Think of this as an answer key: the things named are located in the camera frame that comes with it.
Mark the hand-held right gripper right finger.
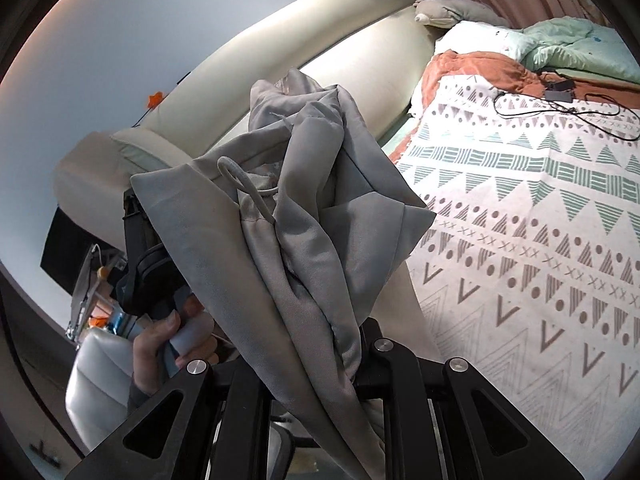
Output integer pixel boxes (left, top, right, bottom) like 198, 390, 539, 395
345, 319, 583, 480

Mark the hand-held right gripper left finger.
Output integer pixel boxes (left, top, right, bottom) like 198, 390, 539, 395
65, 359, 275, 480

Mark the light grey zip jacket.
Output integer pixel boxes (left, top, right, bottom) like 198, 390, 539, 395
130, 67, 437, 480

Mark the person's left hand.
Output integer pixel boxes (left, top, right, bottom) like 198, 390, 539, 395
131, 294, 221, 397

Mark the black monitor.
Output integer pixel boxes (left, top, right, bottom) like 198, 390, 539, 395
40, 207, 128, 302

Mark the white padded chair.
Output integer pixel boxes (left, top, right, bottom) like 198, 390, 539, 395
65, 330, 151, 461

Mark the patterned white bed sheet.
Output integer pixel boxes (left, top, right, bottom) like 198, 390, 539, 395
395, 72, 640, 480

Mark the beige padded headboard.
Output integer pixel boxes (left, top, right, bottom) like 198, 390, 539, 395
52, 10, 441, 241

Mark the brown blanket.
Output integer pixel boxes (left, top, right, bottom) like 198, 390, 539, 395
390, 50, 640, 162

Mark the black charger brick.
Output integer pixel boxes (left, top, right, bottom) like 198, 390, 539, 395
542, 77, 577, 104

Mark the white pillow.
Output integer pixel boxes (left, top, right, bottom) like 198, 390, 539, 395
434, 20, 532, 67

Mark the grey plush toy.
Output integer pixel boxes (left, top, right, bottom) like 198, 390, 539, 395
412, 0, 512, 29

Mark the mint green quilt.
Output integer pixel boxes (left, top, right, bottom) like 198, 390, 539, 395
520, 16, 640, 83

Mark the black charger cable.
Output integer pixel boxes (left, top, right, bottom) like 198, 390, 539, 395
492, 67, 640, 142

